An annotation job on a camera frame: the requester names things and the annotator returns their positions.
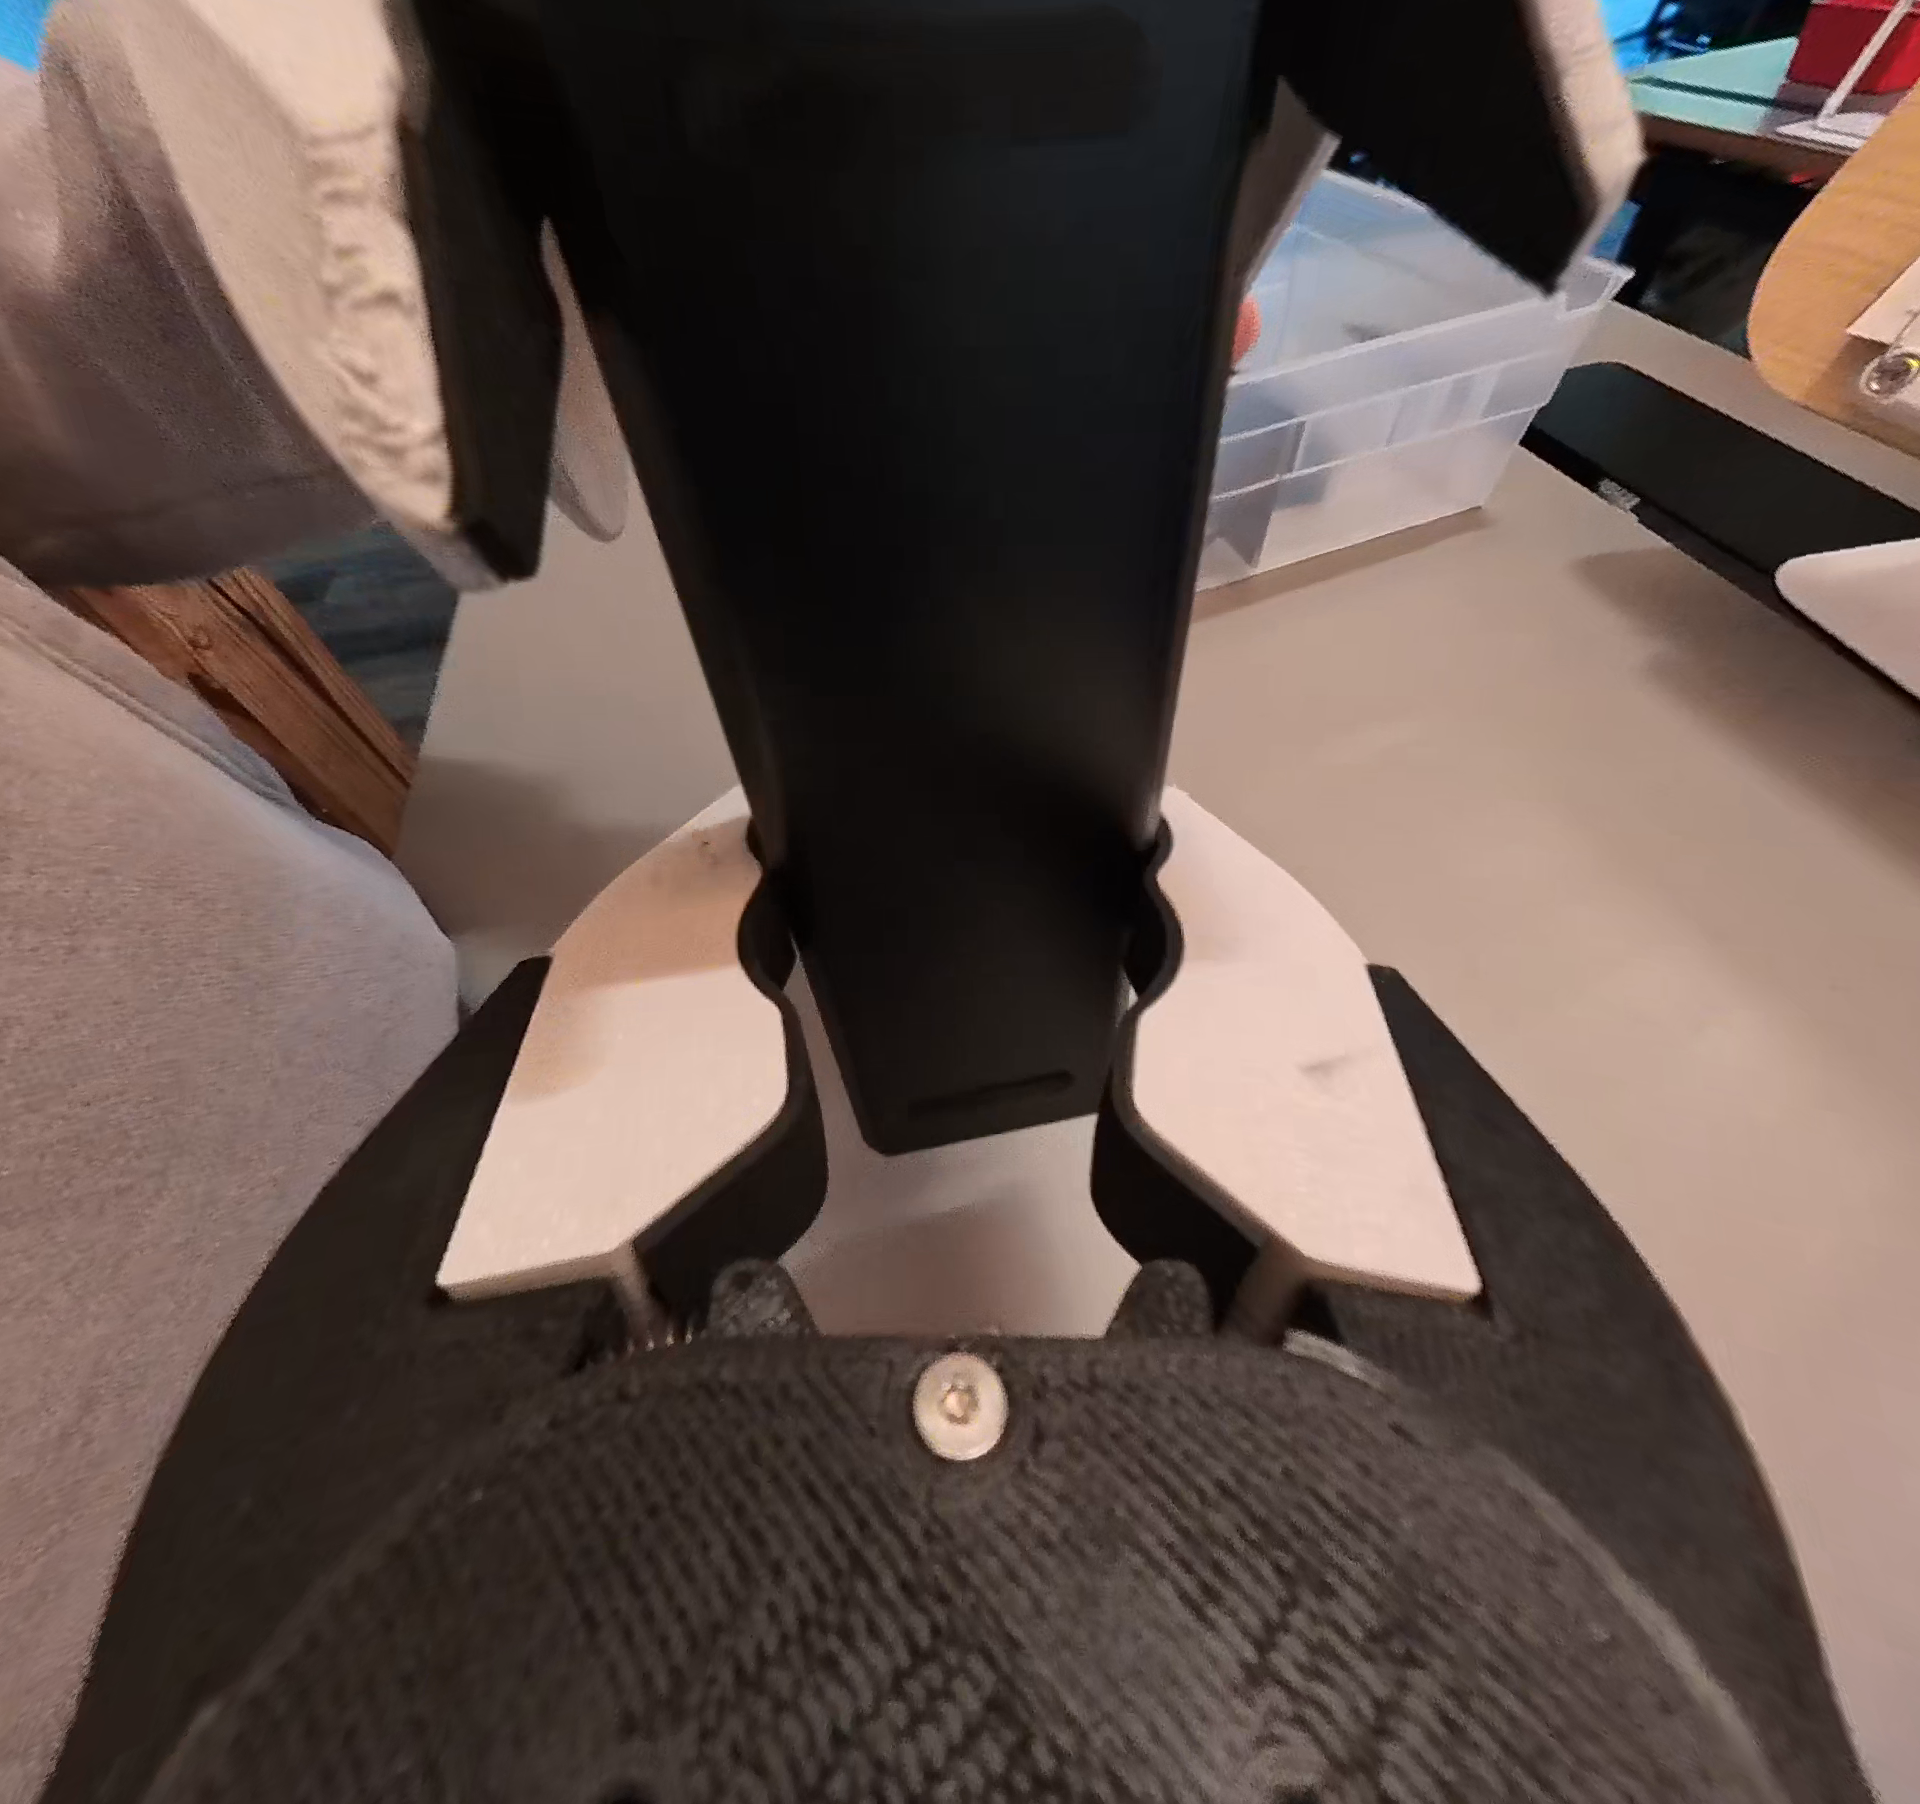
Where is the wooden furniture frame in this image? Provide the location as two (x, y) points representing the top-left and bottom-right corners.
(66, 567), (417, 853)

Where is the person's left forearm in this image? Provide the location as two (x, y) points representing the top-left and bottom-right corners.
(0, 48), (449, 585)

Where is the red box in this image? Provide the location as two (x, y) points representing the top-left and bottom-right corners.
(1786, 0), (1920, 95)

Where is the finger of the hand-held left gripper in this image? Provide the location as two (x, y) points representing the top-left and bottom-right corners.
(47, 0), (634, 590)
(1276, 0), (1653, 298)

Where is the white flat board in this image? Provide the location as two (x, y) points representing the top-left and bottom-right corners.
(1775, 541), (1920, 701)

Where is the person's gray clothing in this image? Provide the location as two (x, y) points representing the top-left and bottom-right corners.
(0, 555), (458, 1804)

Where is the round wooden table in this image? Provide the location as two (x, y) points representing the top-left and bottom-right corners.
(1748, 154), (1920, 458)

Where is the clear plastic storage bin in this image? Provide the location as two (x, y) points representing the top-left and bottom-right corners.
(1202, 171), (1635, 590)

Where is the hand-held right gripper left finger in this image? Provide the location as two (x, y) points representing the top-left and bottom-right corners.
(432, 784), (833, 1303)

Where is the black USB hub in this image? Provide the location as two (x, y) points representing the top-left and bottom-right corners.
(513, 0), (1292, 1160)

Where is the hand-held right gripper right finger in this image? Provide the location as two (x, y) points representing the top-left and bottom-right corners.
(1091, 784), (1485, 1332)

